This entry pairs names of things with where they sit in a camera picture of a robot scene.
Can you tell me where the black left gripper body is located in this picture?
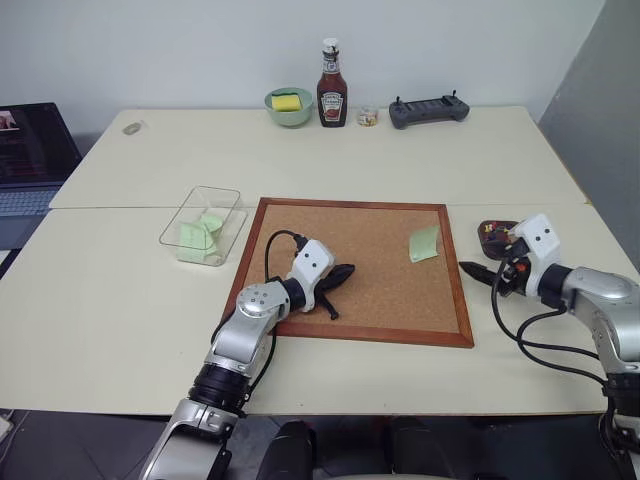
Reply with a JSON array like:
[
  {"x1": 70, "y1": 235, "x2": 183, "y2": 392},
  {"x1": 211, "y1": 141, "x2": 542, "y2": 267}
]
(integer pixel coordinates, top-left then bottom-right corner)
[{"x1": 302, "y1": 269, "x2": 338, "y2": 314}]

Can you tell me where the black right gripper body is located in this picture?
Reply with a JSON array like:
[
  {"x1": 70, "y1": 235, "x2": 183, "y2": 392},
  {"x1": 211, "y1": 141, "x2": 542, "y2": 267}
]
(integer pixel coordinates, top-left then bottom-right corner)
[{"x1": 493, "y1": 238, "x2": 533, "y2": 298}]

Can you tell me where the brown pushpin tray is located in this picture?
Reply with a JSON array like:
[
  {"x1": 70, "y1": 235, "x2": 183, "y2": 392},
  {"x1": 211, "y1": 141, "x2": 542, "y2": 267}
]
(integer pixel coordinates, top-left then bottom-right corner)
[{"x1": 476, "y1": 218, "x2": 522, "y2": 259}]

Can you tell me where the clear plastic box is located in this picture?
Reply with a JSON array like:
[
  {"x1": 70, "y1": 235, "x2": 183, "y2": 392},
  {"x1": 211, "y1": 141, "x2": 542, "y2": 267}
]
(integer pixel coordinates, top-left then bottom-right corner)
[{"x1": 158, "y1": 185, "x2": 250, "y2": 268}]

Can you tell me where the wood-framed cork board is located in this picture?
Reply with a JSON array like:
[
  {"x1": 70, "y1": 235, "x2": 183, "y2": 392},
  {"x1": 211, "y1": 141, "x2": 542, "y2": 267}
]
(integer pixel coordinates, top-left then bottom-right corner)
[{"x1": 219, "y1": 197, "x2": 475, "y2": 350}]

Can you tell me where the dark rounded shape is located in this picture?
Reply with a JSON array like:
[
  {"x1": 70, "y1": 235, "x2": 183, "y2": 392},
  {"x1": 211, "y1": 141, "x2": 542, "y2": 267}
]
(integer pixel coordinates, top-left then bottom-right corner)
[{"x1": 257, "y1": 419, "x2": 318, "y2": 480}]

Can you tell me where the grey handheld controller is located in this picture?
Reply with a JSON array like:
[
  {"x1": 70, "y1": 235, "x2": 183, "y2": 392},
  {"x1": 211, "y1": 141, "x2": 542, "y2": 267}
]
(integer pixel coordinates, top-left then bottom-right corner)
[{"x1": 388, "y1": 89, "x2": 472, "y2": 130}]

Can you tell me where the light green bowl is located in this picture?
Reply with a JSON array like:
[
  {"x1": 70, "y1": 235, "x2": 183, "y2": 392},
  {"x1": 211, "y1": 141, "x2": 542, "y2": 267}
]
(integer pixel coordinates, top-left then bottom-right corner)
[{"x1": 264, "y1": 87, "x2": 315, "y2": 130}]

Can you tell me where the ketchup bottle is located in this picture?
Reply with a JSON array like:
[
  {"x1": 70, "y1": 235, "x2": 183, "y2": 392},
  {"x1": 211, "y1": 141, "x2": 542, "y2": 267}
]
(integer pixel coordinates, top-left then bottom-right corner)
[{"x1": 316, "y1": 37, "x2": 349, "y2": 129}]

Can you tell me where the yellow sponge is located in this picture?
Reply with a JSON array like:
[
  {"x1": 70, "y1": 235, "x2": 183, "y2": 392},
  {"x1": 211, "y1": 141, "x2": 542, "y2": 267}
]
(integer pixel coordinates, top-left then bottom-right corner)
[{"x1": 271, "y1": 91, "x2": 304, "y2": 113}]

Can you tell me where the dark blue laptop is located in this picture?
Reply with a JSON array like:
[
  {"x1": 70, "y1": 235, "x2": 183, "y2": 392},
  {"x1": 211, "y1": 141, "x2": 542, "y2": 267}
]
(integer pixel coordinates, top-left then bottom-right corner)
[{"x1": 0, "y1": 102, "x2": 84, "y2": 251}]

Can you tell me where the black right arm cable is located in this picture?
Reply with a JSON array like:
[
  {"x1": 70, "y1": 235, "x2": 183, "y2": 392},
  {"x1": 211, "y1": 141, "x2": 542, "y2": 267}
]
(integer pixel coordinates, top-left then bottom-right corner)
[{"x1": 490, "y1": 269, "x2": 617, "y2": 419}]

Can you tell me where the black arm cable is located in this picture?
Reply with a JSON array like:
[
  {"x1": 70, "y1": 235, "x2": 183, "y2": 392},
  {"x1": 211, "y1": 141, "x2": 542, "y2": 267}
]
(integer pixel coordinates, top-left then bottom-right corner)
[
  {"x1": 490, "y1": 269, "x2": 617, "y2": 419},
  {"x1": 240, "y1": 229, "x2": 309, "y2": 416}
]

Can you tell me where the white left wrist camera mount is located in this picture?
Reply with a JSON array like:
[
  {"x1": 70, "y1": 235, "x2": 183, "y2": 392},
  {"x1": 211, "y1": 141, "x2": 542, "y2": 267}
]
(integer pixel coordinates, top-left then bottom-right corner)
[{"x1": 291, "y1": 239, "x2": 337, "y2": 301}]

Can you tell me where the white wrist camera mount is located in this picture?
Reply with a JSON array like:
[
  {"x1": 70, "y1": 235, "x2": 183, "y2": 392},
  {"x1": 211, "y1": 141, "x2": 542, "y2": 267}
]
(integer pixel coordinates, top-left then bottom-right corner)
[
  {"x1": 508, "y1": 213, "x2": 562, "y2": 297},
  {"x1": 291, "y1": 239, "x2": 337, "y2": 301}
]

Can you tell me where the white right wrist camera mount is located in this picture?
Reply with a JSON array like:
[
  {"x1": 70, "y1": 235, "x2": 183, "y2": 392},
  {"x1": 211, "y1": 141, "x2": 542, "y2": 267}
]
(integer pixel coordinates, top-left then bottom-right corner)
[{"x1": 508, "y1": 213, "x2": 562, "y2": 297}]

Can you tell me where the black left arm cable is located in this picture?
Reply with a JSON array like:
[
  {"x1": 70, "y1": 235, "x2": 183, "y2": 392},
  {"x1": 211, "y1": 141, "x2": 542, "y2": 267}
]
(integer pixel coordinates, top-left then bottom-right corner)
[{"x1": 240, "y1": 229, "x2": 309, "y2": 416}]

